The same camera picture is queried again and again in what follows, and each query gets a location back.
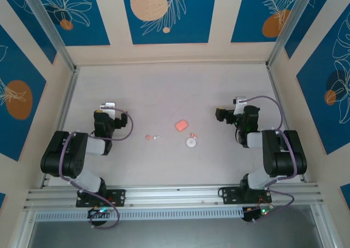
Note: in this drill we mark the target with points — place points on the white round case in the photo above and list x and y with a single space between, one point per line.
191 142

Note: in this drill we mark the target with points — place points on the pink earbud charging case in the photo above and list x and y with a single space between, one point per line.
181 125

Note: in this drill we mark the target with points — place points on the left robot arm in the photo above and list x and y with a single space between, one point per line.
58 155

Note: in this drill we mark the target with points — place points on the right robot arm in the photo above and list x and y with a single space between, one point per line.
287 155

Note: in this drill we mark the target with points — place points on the grey metal panel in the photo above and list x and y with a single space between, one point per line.
175 234

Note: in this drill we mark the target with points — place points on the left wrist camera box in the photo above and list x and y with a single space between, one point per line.
108 106

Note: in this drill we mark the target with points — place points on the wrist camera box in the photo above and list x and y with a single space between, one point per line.
240 100
108 106

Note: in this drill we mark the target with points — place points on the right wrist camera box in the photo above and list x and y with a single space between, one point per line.
240 100

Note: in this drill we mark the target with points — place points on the aluminium side rail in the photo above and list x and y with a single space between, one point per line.
279 100
64 108

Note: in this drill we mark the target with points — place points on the blue floral wall poster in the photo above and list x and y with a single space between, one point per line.
314 108
16 67
95 18
27 26
191 26
314 21
246 13

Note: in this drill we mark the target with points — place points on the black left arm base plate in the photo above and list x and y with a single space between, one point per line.
120 197

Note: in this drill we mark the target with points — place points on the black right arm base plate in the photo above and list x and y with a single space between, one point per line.
228 194

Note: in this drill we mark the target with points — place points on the aluminium rail beam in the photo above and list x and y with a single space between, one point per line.
175 196

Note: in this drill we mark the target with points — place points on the aluminium corner post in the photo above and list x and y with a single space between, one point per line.
49 29
295 24

